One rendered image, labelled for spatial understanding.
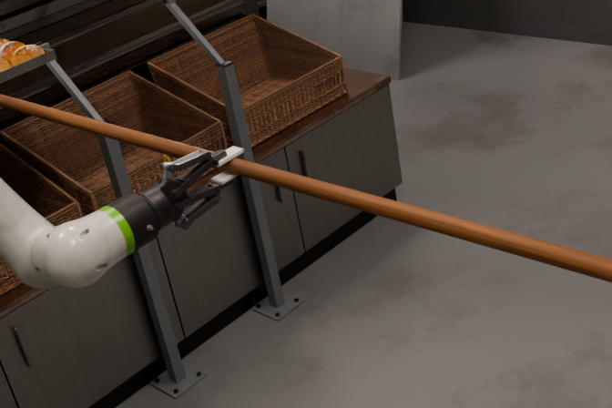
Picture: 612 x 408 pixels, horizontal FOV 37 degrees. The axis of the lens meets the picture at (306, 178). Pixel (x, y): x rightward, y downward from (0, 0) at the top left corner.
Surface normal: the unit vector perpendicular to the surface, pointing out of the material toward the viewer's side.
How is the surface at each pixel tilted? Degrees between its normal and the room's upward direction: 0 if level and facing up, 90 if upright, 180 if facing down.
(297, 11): 76
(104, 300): 90
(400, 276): 0
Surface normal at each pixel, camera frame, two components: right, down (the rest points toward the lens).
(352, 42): -0.69, 0.21
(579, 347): -0.17, -0.88
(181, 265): 0.72, 0.21
